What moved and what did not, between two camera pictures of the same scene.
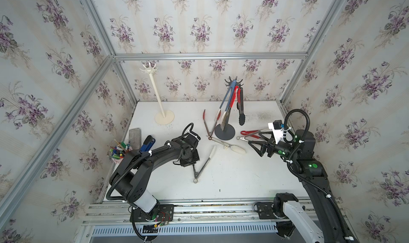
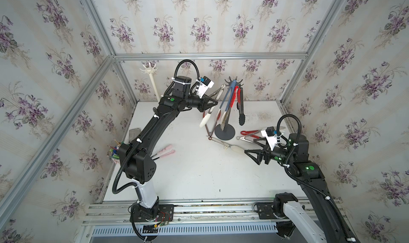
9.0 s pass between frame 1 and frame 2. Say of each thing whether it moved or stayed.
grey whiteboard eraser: stayed
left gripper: moved
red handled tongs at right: stayed
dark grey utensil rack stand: stayed
